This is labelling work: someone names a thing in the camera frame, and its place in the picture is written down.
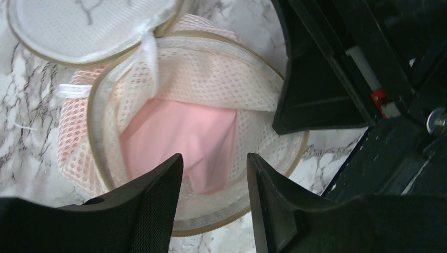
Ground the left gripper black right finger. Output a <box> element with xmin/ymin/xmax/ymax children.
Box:
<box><xmin>247</xmin><ymin>153</ymin><xmax>446</xmax><ymax>252</ymax></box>

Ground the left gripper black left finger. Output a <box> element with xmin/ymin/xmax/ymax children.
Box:
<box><xmin>1</xmin><ymin>153</ymin><xmax>183</xmax><ymax>252</ymax></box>

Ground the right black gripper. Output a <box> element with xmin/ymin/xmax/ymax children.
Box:
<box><xmin>273</xmin><ymin>1</ymin><xmax>446</xmax><ymax>202</ymax></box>

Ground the pink bra in bag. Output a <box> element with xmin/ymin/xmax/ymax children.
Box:
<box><xmin>120</xmin><ymin>99</ymin><xmax>237</xmax><ymax>194</ymax></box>

